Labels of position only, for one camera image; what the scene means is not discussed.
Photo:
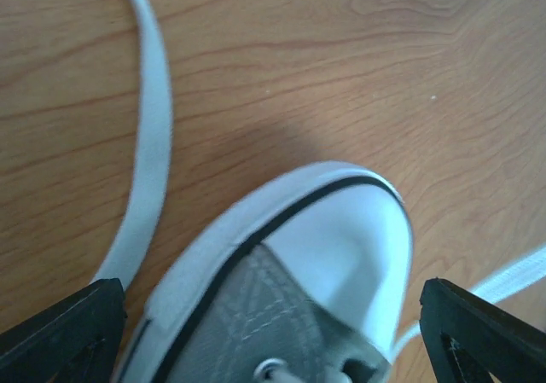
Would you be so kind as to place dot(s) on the grey canvas sneaker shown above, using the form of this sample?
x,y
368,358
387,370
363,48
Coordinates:
x,y
303,279

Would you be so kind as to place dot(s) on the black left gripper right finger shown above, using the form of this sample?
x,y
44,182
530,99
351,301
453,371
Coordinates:
x,y
470,340

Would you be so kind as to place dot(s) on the white shoelace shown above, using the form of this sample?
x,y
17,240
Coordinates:
x,y
152,161

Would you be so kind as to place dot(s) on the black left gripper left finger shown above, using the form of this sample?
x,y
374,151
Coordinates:
x,y
74,340

